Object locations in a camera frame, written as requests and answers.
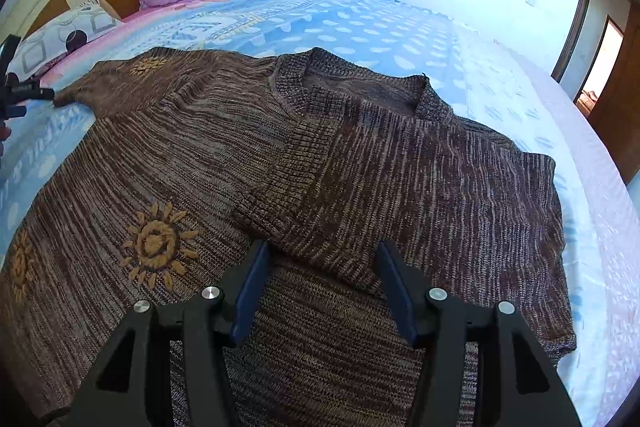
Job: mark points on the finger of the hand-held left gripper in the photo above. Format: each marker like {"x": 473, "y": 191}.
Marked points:
{"x": 14, "y": 111}
{"x": 35, "y": 92}

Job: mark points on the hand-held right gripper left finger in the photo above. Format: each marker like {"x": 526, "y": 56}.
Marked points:
{"x": 252, "y": 292}

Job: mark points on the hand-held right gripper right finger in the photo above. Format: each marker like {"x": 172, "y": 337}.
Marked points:
{"x": 397, "y": 292}

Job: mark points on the brown knit sweater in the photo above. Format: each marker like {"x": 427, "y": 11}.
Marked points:
{"x": 350, "y": 167}

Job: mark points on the patterned white pillow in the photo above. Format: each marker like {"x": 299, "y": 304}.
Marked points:
{"x": 65, "y": 37}

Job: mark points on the blue polka dot blanket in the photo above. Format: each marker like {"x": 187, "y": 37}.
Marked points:
{"x": 350, "y": 27}

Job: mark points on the brown wooden door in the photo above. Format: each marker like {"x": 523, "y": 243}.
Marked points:
{"x": 617, "y": 107}

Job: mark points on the dark wooden door frame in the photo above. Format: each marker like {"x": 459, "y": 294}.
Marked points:
{"x": 572, "y": 17}

